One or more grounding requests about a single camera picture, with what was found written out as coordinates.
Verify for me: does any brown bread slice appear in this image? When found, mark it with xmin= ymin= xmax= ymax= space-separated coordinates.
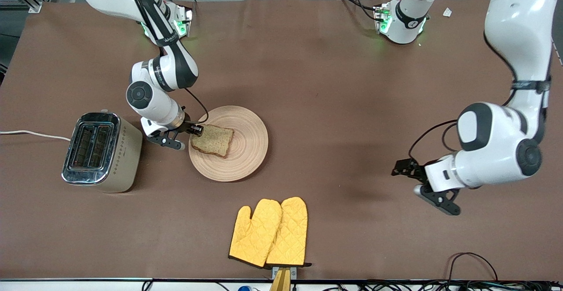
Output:
xmin=190 ymin=124 xmax=234 ymax=158

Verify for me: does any round wooden plate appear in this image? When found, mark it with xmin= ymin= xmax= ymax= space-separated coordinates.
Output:
xmin=188 ymin=105 xmax=269 ymax=182

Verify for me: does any beige chrome two-slot toaster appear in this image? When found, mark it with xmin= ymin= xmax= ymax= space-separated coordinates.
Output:
xmin=62 ymin=109 xmax=143 ymax=193

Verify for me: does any brown table cover cloth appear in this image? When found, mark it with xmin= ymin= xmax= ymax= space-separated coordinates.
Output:
xmin=0 ymin=0 xmax=563 ymax=281

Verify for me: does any yellow quilted oven mitt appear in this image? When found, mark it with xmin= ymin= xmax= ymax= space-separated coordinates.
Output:
xmin=228 ymin=199 xmax=283 ymax=269
xmin=265 ymin=196 xmax=312 ymax=268

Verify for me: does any black looped cable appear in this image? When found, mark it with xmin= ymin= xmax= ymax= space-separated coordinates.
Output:
xmin=448 ymin=252 xmax=499 ymax=283

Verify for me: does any black cable tangle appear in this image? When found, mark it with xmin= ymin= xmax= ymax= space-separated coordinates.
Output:
xmin=321 ymin=280 xmax=563 ymax=291

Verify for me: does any white toaster power cable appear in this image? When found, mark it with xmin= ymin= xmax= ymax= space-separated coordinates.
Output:
xmin=0 ymin=130 xmax=72 ymax=142

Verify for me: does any grey metal bracket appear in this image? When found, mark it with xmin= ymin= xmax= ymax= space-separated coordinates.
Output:
xmin=272 ymin=266 xmax=298 ymax=280

